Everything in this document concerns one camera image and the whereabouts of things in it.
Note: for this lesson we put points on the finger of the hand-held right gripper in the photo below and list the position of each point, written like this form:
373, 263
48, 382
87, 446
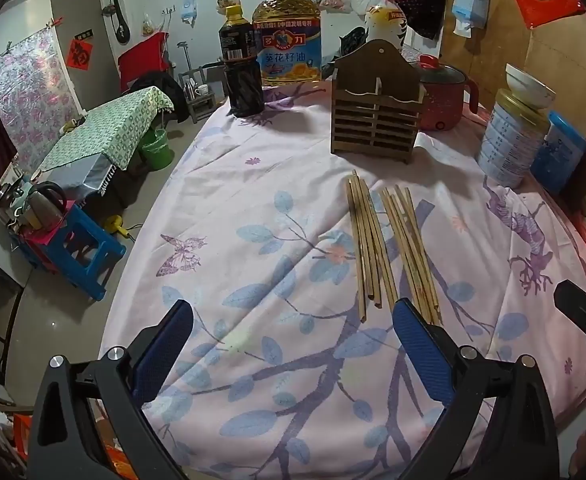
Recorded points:
580, 307

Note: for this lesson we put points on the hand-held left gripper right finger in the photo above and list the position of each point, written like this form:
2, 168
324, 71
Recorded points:
423, 355

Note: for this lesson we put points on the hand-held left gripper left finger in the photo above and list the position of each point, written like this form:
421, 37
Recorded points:
165, 350

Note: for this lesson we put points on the group of wooden chopsticks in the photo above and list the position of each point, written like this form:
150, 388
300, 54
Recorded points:
365, 240

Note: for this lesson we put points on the wooden slatted chopstick holder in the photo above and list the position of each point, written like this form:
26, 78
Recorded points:
373, 110

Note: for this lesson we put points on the blue plastic stool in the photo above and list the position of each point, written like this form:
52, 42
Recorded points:
90, 255

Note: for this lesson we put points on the blue plastic container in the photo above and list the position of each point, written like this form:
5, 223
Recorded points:
560, 155

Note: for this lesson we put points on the pink plastic stool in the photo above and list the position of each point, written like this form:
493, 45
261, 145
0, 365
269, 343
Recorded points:
40, 245

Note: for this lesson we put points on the milk powder tin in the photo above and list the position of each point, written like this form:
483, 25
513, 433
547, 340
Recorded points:
510, 140

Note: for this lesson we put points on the metal kettle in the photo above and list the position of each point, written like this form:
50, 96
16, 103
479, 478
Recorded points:
43, 205

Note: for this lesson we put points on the silver table cover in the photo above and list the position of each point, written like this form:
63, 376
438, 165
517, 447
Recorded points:
83, 175

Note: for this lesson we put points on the green plastic bucket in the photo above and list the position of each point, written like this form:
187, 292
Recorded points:
155, 152

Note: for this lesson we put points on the white ceramic bowl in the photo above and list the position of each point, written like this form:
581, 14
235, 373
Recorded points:
528, 87

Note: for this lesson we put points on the green patterned tablecloth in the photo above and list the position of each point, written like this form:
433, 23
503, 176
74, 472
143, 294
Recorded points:
108, 125

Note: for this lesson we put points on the red electric cooking pot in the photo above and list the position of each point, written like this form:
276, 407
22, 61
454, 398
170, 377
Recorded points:
440, 100

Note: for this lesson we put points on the plywood board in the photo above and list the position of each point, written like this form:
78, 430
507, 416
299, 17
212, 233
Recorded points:
523, 50

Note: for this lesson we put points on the small wooden chair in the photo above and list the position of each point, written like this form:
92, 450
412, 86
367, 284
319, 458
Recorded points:
203, 102

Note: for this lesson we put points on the steel thermos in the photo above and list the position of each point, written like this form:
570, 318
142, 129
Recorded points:
190, 91

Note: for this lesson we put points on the white mug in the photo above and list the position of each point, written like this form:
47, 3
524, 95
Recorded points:
202, 90

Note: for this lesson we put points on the black jacket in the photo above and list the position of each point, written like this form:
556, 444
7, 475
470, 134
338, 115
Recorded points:
160, 82

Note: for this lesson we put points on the dark soy sauce bottle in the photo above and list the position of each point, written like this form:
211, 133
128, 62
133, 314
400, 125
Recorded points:
243, 80

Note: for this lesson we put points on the pink floral plastic curtain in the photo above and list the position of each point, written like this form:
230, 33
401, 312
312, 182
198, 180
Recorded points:
28, 95

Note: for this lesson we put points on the grey walking cane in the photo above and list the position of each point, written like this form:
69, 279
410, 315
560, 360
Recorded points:
186, 57

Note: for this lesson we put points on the red cloth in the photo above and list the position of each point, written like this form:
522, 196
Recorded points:
143, 57

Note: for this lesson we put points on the small red paper door decoration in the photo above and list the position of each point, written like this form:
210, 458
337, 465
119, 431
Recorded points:
79, 55

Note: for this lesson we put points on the grey jacket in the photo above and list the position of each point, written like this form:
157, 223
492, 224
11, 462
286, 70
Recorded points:
350, 42

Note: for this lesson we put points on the small clear hanging bag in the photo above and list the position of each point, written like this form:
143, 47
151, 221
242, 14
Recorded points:
148, 26

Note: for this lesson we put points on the black racket bag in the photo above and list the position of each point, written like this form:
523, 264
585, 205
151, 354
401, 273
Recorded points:
121, 27

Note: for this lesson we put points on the small black door sign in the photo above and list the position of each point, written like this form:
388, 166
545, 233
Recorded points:
83, 35

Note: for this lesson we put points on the large yellow cooking oil bottle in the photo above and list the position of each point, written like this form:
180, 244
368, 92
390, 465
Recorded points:
288, 45

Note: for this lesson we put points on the white plastic bottle red cap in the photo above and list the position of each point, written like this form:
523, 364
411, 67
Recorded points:
385, 22

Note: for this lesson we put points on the blue and white hanging bag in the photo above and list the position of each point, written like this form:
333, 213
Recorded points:
188, 7

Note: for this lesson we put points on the grey door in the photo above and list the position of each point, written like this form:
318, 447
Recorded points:
85, 15

